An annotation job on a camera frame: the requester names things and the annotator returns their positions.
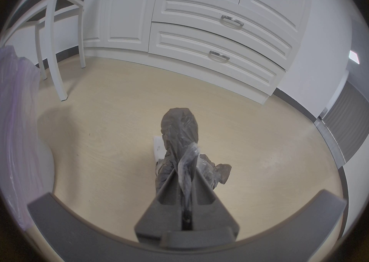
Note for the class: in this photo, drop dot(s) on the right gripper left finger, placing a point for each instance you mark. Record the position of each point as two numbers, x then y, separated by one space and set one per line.
164 212

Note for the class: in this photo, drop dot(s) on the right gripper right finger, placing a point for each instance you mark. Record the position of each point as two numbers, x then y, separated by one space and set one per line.
210 212

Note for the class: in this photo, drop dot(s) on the black plastic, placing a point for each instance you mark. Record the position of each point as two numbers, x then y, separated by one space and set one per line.
178 128

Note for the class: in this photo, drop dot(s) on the purple plastic bag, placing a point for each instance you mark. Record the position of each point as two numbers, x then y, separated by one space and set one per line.
17 111

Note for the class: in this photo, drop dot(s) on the white trash bin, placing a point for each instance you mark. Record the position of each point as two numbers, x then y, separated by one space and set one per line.
46 165

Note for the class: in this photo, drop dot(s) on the small white paper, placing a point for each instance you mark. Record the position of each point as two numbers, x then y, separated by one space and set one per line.
158 148

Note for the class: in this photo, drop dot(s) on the white wardrobe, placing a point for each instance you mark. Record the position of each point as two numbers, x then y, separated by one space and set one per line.
201 10

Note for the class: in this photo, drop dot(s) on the white chair dark grey seat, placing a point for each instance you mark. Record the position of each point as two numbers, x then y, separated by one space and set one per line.
52 39

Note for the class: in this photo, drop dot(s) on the ceiling light panel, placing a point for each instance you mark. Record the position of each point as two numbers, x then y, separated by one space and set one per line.
354 57

